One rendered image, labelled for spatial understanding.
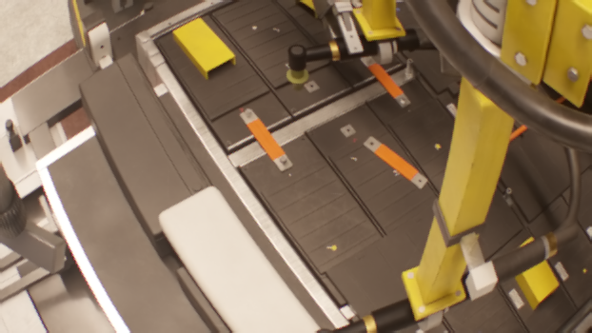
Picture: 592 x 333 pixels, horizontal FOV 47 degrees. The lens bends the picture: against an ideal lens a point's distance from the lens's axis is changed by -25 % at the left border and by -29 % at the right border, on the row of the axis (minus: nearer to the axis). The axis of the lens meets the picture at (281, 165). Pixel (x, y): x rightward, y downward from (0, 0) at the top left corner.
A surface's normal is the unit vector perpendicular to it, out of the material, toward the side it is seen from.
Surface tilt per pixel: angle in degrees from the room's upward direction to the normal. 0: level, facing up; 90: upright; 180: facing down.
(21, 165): 0
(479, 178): 90
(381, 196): 0
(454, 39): 47
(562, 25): 90
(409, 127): 0
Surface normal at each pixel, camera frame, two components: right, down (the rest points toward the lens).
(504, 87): 0.03, 0.28
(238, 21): -0.02, -0.55
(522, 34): -0.57, 0.69
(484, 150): 0.29, 0.80
